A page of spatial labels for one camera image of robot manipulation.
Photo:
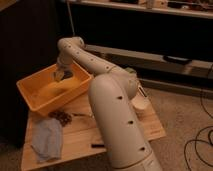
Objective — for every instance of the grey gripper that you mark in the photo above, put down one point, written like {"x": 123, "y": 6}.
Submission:
{"x": 63, "y": 68}

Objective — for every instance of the yellow-grey sponge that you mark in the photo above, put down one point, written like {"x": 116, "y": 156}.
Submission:
{"x": 61, "y": 75}

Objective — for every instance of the yellow plastic tray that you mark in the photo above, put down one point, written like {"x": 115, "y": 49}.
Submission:
{"x": 44, "y": 95}

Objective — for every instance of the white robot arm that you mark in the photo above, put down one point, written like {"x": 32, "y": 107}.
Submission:
{"x": 110, "y": 93}

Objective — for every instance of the metal fork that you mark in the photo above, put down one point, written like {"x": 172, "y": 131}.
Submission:
{"x": 81, "y": 115}

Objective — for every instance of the dark crumbly debris pile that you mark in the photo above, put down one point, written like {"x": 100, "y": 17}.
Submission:
{"x": 62, "y": 117}

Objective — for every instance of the metal pole stand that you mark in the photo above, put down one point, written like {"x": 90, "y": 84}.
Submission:
{"x": 70, "y": 16}

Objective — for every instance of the grey-blue cloth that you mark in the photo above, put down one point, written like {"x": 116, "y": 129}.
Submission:
{"x": 47, "y": 140}

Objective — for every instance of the small wooden table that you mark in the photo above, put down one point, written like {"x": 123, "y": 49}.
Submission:
{"x": 82, "y": 132}

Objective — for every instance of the dark rectangular block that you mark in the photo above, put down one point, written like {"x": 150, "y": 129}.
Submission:
{"x": 97, "y": 145}

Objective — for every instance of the low wooden shelf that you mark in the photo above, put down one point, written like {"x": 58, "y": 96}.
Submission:
{"x": 196, "y": 68}

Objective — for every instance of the black device on shelf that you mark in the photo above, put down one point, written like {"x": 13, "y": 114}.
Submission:
{"x": 177, "y": 61}

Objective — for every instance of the upper wooden shelf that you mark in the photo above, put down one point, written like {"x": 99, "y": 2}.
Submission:
{"x": 149, "y": 6}

